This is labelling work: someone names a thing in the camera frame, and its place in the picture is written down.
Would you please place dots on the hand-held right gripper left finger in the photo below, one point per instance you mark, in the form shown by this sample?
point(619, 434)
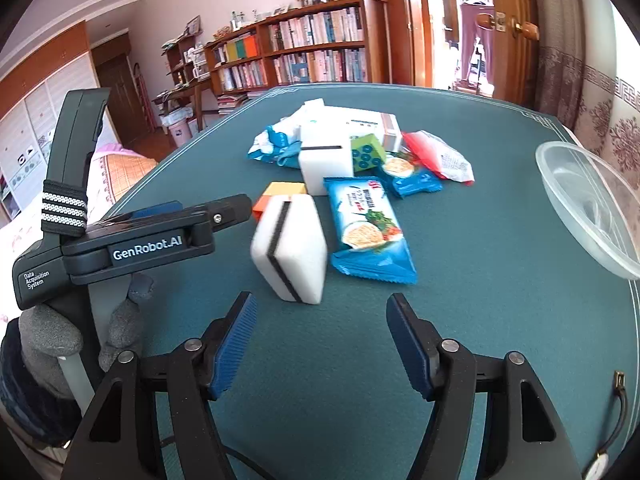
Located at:
point(232, 350)

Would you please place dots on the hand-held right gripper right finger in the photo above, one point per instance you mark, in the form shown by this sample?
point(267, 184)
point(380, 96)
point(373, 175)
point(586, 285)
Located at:
point(407, 350)

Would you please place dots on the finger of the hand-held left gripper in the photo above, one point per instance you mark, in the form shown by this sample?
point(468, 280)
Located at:
point(157, 209)
point(230, 210)

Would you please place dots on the orange and yellow building block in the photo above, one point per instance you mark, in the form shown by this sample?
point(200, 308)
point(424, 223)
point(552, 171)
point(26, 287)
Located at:
point(285, 189)

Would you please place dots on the turquoise cloth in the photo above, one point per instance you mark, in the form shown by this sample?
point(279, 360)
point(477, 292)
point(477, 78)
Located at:
point(289, 159)

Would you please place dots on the blue and white snack packet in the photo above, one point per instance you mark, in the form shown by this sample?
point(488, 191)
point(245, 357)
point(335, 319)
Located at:
point(272, 142)

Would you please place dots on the white sponge with black stripe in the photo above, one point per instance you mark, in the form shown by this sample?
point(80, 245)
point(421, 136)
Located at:
point(325, 170)
point(305, 245)

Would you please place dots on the large blue noodle snack packet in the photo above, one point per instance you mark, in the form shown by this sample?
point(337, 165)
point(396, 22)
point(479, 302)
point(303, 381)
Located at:
point(370, 240)

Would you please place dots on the green block with blue dots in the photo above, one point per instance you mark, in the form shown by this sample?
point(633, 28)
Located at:
point(367, 152)

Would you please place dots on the white medicine box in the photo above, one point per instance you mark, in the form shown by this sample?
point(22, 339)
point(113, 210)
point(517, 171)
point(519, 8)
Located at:
point(365, 125)

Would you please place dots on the small blue noodle snack packet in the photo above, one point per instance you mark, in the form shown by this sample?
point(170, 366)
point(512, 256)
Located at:
point(415, 182)

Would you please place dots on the red and white snack packet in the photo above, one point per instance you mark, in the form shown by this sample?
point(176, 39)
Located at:
point(440, 157)

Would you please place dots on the clear plastic bowl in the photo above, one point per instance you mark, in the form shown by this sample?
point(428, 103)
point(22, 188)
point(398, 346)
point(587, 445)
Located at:
point(575, 210)

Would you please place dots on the person's left forearm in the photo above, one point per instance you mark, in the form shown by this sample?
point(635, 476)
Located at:
point(30, 410)

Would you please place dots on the person's left hand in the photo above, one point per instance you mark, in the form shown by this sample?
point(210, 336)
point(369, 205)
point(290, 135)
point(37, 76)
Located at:
point(47, 332)

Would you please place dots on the pink bin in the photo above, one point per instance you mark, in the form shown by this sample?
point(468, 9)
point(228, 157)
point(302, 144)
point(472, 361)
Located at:
point(180, 132)

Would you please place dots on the teal table mat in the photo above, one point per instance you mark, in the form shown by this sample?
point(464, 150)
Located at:
point(475, 270)

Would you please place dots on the pile of books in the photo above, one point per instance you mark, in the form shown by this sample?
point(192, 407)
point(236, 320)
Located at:
point(232, 102)

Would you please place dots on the dark wooden door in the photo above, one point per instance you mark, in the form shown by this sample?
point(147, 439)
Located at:
point(117, 100)

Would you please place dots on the wooden side table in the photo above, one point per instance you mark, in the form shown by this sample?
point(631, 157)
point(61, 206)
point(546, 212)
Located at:
point(190, 87)

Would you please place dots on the white wardrobe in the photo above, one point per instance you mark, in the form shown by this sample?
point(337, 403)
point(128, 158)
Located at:
point(30, 125)

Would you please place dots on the small cluttered wooden shelf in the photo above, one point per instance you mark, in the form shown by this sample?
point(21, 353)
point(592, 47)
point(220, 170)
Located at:
point(175, 57)

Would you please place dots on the rows of shelved books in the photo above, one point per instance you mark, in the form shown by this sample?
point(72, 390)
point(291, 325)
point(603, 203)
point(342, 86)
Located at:
point(310, 30)

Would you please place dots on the wooden bookshelf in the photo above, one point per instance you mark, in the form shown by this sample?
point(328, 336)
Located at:
point(372, 50)

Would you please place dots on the patterned curtain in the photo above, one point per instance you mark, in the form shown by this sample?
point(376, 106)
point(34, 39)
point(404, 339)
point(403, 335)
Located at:
point(600, 110)

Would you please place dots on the wooden door knob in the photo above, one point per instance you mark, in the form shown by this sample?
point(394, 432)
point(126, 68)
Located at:
point(487, 20)
point(526, 30)

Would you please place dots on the wooden door frame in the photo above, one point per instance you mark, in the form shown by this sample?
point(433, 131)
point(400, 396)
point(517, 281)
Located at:
point(400, 20)

